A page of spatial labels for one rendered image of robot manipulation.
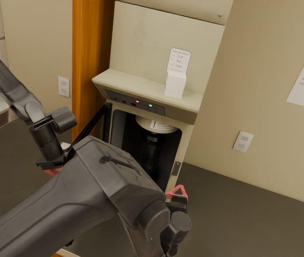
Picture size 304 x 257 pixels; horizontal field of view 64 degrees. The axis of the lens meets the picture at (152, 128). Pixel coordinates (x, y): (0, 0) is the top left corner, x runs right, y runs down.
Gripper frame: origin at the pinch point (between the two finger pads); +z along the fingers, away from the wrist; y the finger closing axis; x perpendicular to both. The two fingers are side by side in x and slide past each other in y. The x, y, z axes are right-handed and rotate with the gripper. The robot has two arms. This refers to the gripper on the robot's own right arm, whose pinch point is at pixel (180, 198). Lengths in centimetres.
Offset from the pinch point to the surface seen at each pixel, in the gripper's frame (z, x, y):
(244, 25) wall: 55, -16, 48
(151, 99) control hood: 0.4, 8.0, 34.6
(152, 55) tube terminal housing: 11.7, 10.6, 44.3
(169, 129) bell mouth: 16.0, 7.0, 17.0
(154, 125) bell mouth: 13.9, 12.1, 19.3
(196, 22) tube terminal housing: 12, -3, 53
